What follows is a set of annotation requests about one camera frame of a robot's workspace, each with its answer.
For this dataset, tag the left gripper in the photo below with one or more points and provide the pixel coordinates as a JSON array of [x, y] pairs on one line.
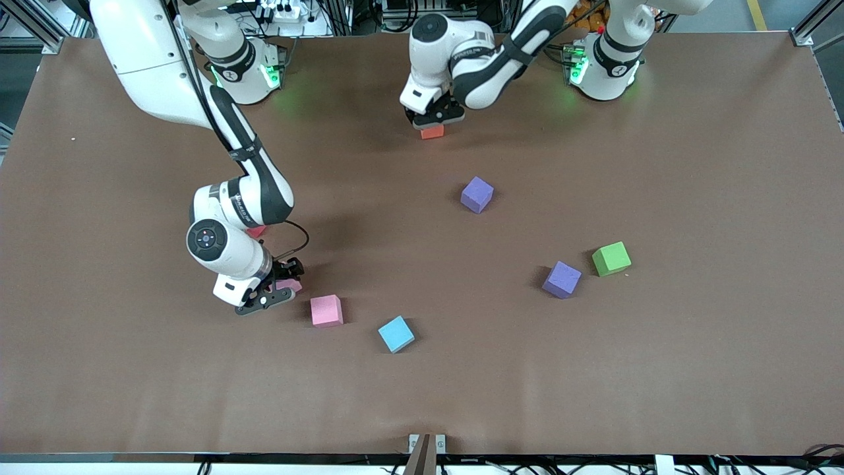
[[443, 114]]

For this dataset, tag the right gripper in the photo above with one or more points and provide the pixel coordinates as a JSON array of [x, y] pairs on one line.
[[287, 268]]

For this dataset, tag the light pink foam cube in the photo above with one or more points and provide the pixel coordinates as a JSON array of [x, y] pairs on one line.
[[289, 285], [326, 311]]

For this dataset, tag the orange foam cube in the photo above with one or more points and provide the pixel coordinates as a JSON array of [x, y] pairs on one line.
[[432, 132]]

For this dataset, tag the reddish pink foam cube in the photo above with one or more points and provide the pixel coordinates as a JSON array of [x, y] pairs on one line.
[[256, 231]]

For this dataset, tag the purple foam cube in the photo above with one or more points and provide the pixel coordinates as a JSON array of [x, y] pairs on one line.
[[477, 194], [562, 280]]

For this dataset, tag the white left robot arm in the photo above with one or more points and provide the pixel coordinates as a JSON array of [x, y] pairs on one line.
[[488, 66]]

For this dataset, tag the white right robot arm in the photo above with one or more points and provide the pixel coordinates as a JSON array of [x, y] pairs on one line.
[[151, 66]]

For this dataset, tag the blue foam cube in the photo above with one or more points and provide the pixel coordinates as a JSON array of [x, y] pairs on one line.
[[396, 334]]

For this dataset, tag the orange snack bag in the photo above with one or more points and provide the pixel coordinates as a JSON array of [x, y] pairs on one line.
[[590, 20]]

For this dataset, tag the white power strip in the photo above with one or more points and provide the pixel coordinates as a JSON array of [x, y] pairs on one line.
[[283, 9]]

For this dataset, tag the green foam cube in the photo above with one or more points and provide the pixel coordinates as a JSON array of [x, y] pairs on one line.
[[611, 258]]

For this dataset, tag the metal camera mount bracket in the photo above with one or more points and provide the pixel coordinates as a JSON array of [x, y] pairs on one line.
[[426, 455]]

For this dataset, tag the aluminium frame profile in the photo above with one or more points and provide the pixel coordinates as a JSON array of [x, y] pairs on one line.
[[814, 26], [46, 30]]

